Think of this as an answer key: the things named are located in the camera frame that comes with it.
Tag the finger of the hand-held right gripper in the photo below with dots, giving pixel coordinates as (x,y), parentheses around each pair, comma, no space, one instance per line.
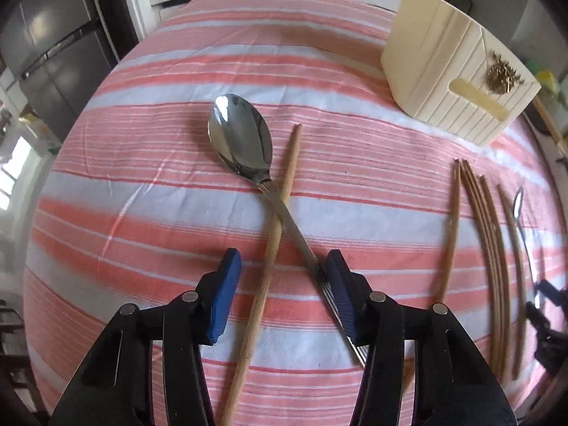
(550,293)
(539,328)

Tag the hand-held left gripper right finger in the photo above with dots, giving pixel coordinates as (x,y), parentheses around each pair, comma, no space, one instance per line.
(341,297)

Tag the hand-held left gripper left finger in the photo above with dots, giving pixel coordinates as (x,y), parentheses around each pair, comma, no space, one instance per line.
(224,293)

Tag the light wooden chopstick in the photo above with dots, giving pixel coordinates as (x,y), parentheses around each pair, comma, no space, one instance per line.
(255,319)

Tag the small metal spoon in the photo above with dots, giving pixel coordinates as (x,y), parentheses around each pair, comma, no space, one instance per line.
(518,208)

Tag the large metal spoon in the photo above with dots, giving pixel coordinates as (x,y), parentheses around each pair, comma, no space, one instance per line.
(239,133)

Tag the cream ribbed plastic basket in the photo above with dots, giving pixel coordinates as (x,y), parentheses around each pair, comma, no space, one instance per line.
(426,53)

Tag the pink white striped tablecloth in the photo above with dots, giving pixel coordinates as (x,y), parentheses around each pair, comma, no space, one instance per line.
(155,186)

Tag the wooden board edge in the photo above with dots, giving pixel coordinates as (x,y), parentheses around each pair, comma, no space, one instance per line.
(550,126)

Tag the yellow green bag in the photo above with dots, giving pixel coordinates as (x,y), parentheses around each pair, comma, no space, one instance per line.
(546,80)

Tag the gold brooch ornament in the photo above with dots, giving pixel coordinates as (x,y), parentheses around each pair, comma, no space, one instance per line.
(503,75)

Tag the window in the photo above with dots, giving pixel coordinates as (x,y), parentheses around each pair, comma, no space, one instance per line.
(11,177)

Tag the grey refrigerator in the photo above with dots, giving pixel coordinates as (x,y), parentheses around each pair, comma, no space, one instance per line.
(53,44)

